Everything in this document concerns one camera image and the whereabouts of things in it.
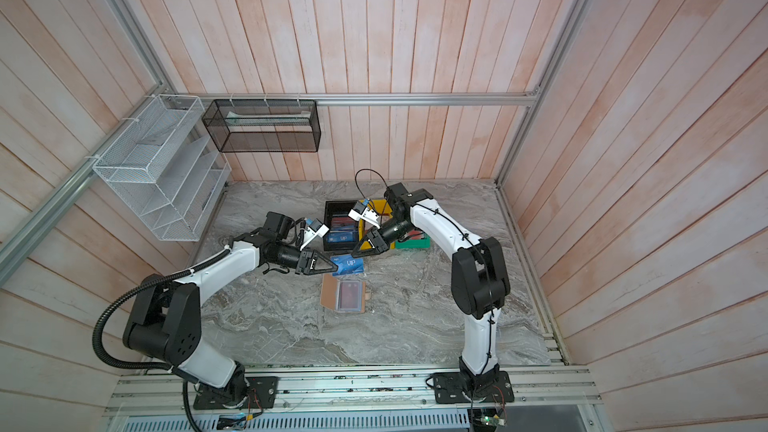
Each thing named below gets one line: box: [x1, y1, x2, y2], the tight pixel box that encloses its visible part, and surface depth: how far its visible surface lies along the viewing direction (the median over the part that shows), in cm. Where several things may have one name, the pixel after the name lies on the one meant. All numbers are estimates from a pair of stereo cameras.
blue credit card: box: [330, 254, 365, 276], surface depth 79 cm
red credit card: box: [340, 281, 360, 309], surface depth 92 cm
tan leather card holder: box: [320, 274, 371, 313], surface depth 90 cm
